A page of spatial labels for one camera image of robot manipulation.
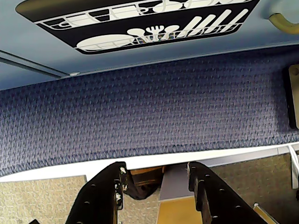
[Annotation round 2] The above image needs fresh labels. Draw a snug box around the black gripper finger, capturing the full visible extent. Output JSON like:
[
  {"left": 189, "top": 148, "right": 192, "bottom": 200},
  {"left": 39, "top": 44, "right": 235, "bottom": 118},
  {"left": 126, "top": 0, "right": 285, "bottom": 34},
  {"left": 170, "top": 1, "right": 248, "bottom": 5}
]
[
  {"left": 187, "top": 161, "right": 274, "bottom": 224},
  {"left": 64, "top": 161, "right": 128, "bottom": 224}
]

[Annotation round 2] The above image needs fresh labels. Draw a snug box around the gray flat board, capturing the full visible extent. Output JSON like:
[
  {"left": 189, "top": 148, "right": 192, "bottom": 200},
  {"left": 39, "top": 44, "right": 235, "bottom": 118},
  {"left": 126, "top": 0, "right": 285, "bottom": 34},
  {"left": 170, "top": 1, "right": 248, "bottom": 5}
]
[{"left": 159, "top": 162, "right": 195, "bottom": 203}]

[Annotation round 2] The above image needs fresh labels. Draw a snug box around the blue dishwasher door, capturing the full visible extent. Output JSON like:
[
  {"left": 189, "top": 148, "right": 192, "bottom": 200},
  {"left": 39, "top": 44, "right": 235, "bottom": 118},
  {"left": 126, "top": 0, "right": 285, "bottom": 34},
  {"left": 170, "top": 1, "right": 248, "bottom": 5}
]
[{"left": 0, "top": 0, "right": 299, "bottom": 77}]

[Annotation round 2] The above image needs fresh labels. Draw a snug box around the blue toy kitchen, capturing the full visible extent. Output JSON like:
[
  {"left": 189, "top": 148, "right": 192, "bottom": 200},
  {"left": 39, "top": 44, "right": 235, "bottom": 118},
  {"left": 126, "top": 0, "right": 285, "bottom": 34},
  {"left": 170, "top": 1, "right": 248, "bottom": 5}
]
[{"left": 0, "top": 59, "right": 72, "bottom": 91}]

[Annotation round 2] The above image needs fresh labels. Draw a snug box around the black white dishwasher sticker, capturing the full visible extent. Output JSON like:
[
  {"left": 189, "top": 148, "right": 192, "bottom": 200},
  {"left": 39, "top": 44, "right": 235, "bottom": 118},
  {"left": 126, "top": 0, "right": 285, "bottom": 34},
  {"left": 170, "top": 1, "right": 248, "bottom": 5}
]
[{"left": 15, "top": 0, "right": 261, "bottom": 56}]

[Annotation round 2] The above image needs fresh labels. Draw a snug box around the gold dishwasher door handle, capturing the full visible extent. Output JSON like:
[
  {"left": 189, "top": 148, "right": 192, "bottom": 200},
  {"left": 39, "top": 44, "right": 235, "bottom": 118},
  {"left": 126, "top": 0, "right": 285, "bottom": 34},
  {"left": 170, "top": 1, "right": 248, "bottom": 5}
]
[{"left": 267, "top": 13, "right": 299, "bottom": 35}]

